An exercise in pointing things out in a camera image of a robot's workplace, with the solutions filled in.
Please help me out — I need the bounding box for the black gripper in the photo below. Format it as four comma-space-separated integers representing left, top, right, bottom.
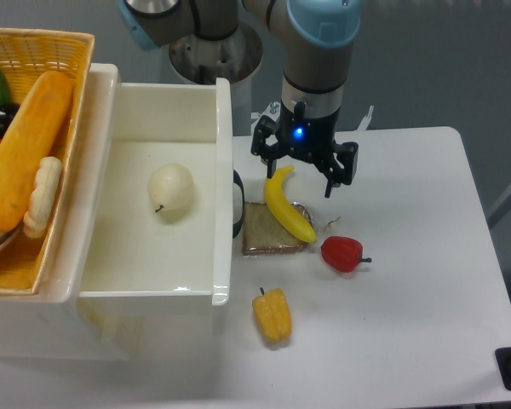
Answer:
251, 102, 359, 198

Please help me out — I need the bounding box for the white top drawer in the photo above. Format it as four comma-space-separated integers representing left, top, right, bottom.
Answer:
80, 78, 238, 318

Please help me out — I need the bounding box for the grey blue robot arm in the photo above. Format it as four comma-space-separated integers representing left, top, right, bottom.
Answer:
118, 1, 361, 192

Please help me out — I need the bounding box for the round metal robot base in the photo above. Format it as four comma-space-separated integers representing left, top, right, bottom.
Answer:
169, 22, 263, 84

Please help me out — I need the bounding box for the white drawer cabinet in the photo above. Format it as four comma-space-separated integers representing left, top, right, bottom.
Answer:
0, 62, 133, 361

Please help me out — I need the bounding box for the yellow toy banana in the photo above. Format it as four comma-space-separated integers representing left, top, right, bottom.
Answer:
263, 164, 317, 244

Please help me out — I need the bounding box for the toy bread slice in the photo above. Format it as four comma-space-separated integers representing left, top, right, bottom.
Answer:
242, 202, 308, 256

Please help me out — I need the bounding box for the red toy bell pepper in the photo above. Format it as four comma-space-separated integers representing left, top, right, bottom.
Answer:
320, 236, 372, 273

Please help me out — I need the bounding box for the white toy pear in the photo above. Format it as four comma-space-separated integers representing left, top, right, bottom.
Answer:
147, 163, 195, 224

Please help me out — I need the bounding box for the yellow toy bell pepper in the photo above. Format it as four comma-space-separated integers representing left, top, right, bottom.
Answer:
252, 287, 292, 343

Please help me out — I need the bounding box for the cream toy croissant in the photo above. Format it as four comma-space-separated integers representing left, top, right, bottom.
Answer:
23, 156, 63, 239

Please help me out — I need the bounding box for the orange toy baguette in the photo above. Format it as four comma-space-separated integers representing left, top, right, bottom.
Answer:
0, 71, 73, 233

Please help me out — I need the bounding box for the yellow wicker basket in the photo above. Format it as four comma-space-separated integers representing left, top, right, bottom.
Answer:
0, 28, 95, 296

